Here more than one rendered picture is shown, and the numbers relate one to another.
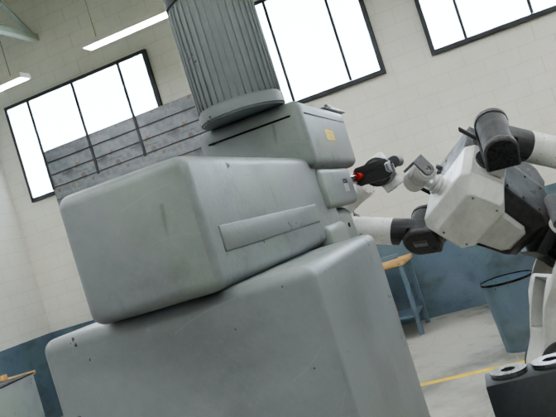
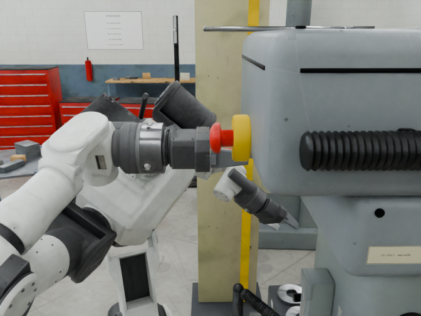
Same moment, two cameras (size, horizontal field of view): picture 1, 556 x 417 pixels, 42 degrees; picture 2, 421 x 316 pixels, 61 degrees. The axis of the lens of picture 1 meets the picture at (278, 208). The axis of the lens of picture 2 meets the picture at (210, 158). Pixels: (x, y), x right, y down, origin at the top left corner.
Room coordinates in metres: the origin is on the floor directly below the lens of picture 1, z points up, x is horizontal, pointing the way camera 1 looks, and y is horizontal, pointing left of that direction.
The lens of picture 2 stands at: (2.28, 0.27, 1.88)
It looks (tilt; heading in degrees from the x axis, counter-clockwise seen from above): 19 degrees down; 251
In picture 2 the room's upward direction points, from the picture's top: straight up
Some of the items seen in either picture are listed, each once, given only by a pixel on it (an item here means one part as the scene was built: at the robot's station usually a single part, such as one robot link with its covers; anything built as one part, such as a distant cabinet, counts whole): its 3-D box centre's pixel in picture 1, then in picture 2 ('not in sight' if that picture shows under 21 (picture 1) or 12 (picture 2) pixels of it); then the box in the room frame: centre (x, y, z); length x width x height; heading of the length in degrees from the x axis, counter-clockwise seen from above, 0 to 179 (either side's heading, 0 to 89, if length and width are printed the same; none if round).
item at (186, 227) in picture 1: (234, 221); not in sight; (1.41, 0.09, 1.66); 0.80 x 0.23 x 0.20; 162
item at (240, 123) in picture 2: not in sight; (240, 138); (2.10, -0.14, 1.76); 0.06 x 0.02 x 0.06; 72
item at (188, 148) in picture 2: (376, 172); (175, 149); (2.15, -0.31, 1.70); 0.13 x 0.12 x 0.10; 72
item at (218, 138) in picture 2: not in sight; (222, 138); (2.12, -0.14, 1.76); 0.04 x 0.03 x 0.04; 72
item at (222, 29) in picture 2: (331, 110); (285, 28); (2.00, -0.22, 1.89); 0.24 x 0.04 x 0.01; 161
